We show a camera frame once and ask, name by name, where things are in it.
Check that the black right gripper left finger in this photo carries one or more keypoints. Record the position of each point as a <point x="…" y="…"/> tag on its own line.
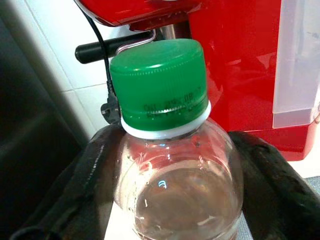
<point x="82" y="190"/>

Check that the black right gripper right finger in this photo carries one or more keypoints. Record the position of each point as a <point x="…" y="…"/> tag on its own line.
<point x="275" y="195"/>

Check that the clear bottle with green cap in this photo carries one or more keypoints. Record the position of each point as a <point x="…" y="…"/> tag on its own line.
<point x="162" y="87"/>

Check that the translucent water tank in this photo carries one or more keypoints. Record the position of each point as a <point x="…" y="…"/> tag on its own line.
<point x="295" y="62"/>

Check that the red coffee machine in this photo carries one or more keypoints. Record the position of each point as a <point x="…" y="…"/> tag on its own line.
<point x="237" y="50"/>

